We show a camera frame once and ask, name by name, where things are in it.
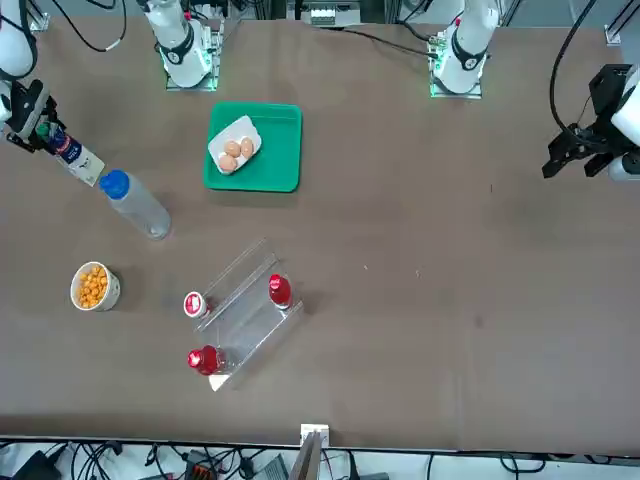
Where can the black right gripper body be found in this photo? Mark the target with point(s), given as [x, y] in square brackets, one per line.
[30, 107]

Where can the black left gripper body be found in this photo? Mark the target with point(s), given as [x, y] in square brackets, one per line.
[607, 95]

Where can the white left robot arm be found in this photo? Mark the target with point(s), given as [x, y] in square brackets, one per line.
[467, 45]

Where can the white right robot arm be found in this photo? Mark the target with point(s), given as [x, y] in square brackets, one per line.
[180, 50]

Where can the clear acrylic display stand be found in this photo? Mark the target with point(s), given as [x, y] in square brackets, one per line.
[250, 330]

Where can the clear bottle with blue cap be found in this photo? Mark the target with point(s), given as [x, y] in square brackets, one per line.
[135, 205]

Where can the white cup of orange snacks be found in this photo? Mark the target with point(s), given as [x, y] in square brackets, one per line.
[92, 290]

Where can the white egg holder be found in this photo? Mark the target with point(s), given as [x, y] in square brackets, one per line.
[225, 137]

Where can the brown egg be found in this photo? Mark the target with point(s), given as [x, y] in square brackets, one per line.
[247, 146]
[227, 162]
[232, 148]

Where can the green plastic tray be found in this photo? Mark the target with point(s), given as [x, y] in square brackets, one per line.
[280, 170]

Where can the red bottle with white lid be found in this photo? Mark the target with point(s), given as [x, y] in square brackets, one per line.
[195, 304]

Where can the grey power strip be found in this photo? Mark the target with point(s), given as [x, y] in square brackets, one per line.
[325, 16]

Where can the red cola bottle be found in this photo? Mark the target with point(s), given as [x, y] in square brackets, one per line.
[280, 292]
[205, 359]

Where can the black box on floor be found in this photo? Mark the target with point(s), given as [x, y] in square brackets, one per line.
[35, 467]

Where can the black device with orange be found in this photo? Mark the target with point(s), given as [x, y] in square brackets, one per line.
[202, 470]

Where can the aluminium table bracket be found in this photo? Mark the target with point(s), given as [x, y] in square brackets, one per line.
[40, 21]
[613, 35]

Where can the upright camera post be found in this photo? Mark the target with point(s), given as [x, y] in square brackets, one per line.
[307, 460]

